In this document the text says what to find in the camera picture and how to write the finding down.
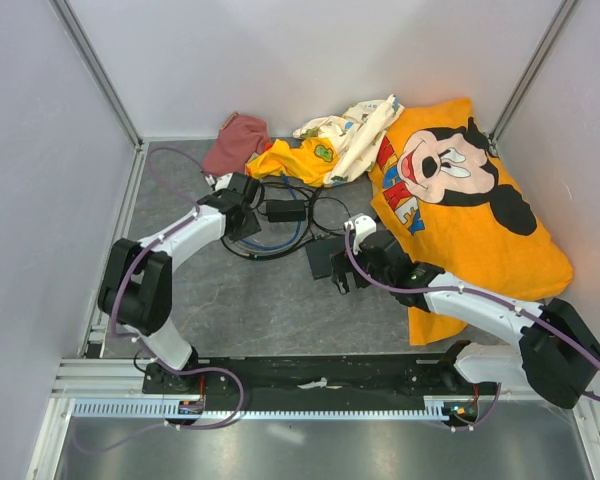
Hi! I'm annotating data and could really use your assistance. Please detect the black network switch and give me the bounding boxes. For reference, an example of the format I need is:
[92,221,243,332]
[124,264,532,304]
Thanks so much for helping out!
[305,236,346,280]

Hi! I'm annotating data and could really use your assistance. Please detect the blue ethernet cable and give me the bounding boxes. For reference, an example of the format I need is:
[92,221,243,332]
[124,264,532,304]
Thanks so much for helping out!
[239,174,311,251]

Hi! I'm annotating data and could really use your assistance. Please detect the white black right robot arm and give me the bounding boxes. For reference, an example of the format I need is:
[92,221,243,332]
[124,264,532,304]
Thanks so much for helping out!
[332,216,600,409]

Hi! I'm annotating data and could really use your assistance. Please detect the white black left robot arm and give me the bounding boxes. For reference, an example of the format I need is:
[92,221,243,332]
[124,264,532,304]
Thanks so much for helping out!
[97,173,261,393]

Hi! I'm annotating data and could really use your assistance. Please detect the black power adapter brick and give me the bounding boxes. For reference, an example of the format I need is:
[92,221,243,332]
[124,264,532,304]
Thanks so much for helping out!
[264,199,307,223]

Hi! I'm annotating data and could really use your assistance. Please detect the maroon red cloth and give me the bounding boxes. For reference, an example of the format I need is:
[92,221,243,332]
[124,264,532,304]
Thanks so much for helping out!
[203,112,270,177]

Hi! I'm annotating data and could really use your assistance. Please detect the yellow dinosaur garment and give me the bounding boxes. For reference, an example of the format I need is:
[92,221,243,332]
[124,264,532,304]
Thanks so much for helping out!
[246,138,340,187]

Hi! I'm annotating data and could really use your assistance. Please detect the orange Mickey Mouse pillow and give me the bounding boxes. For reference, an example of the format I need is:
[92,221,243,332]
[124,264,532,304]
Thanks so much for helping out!
[368,97,575,346]

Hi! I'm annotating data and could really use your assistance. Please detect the cream dinosaur print cloth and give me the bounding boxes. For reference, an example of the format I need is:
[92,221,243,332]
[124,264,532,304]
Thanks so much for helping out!
[292,95,404,187]

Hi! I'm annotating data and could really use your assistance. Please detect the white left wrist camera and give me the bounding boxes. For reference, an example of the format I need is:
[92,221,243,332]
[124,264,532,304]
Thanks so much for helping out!
[204,173,233,191]

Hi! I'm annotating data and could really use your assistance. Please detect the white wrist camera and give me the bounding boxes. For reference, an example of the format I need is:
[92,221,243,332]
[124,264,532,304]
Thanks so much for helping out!
[204,173,233,191]
[344,214,377,255]

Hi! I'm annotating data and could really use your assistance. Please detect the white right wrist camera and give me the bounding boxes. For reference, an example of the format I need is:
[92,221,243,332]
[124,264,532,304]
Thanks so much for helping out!
[344,214,377,255]

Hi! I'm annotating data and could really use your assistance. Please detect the black ethernet cable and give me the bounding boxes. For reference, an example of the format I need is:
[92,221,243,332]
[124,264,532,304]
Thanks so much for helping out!
[220,179,354,260]

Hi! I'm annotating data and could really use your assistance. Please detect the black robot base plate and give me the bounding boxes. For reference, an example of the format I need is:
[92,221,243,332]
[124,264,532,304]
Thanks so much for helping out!
[142,353,496,409]

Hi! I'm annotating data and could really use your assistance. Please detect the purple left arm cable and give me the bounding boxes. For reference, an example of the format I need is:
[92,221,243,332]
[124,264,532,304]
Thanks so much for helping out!
[69,147,246,455]

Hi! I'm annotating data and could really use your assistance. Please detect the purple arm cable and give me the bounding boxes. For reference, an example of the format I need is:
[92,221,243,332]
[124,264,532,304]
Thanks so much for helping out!
[343,224,600,435]
[69,147,246,455]

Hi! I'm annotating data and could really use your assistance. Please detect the grey slotted cable duct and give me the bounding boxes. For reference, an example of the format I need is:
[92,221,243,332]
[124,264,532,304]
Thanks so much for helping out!
[72,398,477,421]

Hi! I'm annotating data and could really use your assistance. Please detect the aluminium frame rail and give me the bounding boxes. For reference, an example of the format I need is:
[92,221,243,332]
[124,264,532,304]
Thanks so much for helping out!
[51,358,144,398]

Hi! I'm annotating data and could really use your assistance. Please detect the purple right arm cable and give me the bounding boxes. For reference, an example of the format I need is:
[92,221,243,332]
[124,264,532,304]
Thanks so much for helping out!
[343,224,600,435]

